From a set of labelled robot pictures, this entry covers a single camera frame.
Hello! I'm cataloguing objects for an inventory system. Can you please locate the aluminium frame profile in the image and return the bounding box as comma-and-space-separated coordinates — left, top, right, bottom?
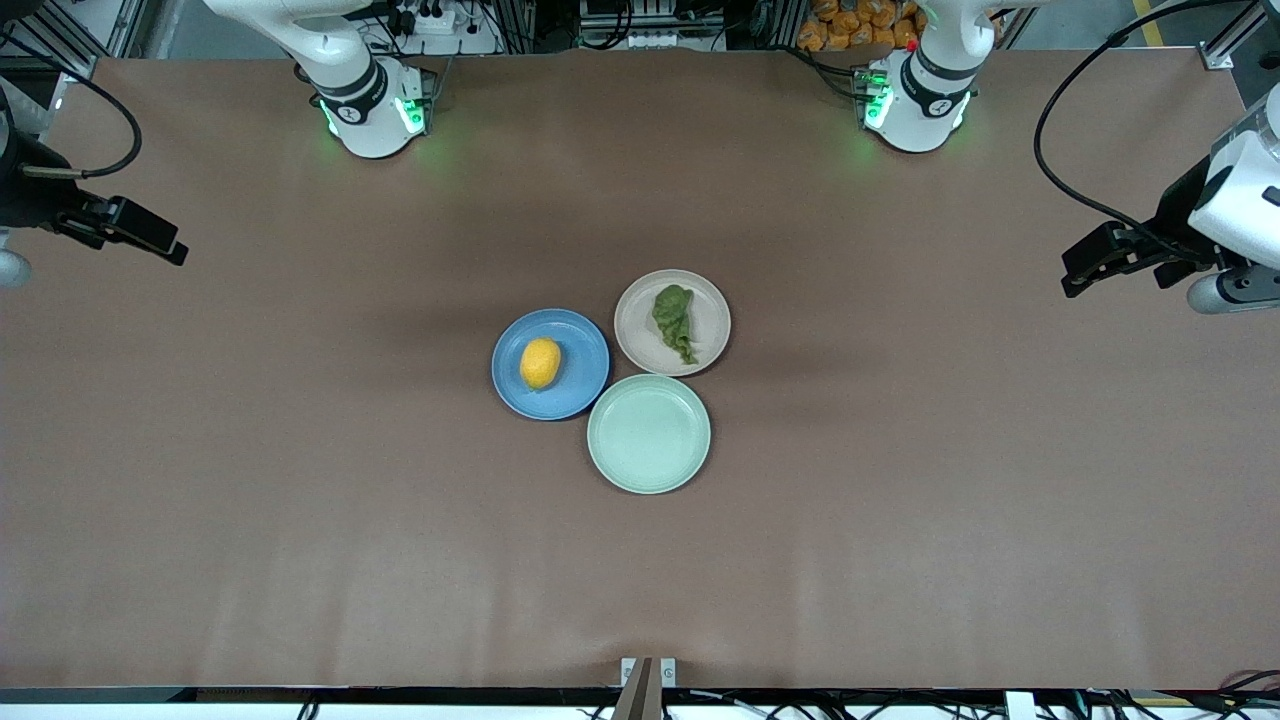
0, 0, 136, 79
1198, 0, 1280, 109

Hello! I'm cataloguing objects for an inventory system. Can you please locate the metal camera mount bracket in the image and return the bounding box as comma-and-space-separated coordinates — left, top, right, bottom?
612, 656, 678, 720

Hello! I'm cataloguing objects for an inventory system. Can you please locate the green lettuce leaf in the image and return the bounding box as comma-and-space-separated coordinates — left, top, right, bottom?
652, 285, 700, 366

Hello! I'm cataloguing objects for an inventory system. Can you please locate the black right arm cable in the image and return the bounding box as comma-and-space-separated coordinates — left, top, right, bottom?
0, 30, 144, 181

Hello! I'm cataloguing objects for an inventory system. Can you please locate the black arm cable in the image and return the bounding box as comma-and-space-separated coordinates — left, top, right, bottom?
1033, 0, 1261, 263
0, 30, 144, 181

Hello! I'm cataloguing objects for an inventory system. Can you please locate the blue plate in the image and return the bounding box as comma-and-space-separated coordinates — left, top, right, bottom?
491, 308, 611, 422

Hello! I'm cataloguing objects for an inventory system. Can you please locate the pale green plate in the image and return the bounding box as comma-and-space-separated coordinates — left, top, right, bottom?
586, 374, 712, 495

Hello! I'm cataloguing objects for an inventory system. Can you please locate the yellow lemon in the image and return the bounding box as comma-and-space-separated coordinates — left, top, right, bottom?
519, 337, 563, 391

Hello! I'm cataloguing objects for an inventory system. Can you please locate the beige plate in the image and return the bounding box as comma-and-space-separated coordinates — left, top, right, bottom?
614, 269, 732, 378

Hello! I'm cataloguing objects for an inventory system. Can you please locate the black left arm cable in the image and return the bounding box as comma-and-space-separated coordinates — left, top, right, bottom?
1033, 0, 1261, 263

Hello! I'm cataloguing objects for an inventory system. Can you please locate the bag of oranges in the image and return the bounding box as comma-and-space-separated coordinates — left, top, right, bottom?
797, 0, 926, 53

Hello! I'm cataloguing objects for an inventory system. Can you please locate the white power strip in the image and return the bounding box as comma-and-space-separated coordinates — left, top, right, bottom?
385, 0, 458, 37

